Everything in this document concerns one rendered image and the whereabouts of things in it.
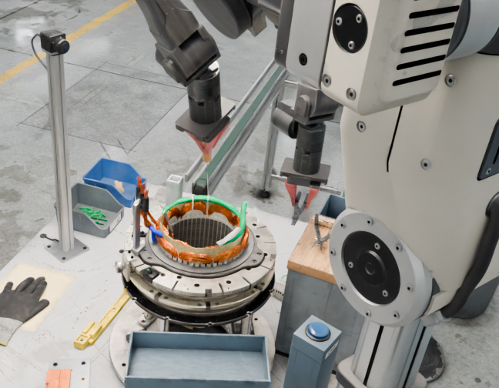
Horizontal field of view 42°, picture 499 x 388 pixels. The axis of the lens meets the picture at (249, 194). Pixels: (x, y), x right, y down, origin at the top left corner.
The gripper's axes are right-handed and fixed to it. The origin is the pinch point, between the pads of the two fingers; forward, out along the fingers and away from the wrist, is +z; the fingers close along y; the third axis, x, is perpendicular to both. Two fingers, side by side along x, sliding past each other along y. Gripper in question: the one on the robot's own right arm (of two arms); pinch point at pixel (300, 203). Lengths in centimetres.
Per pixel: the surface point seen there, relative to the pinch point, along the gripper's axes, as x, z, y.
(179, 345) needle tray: 38.2, 10.7, 15.1
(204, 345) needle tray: 37.0, 10.6, 10.8
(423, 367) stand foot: -75, 115, -53
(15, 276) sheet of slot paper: 6, 35, 70
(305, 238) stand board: 1.1, 8.2, -2.3
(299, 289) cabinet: 10.3, 15.6, -3.3
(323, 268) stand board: 10.2, 8.4, -7.7
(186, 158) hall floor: -197, 113, 86
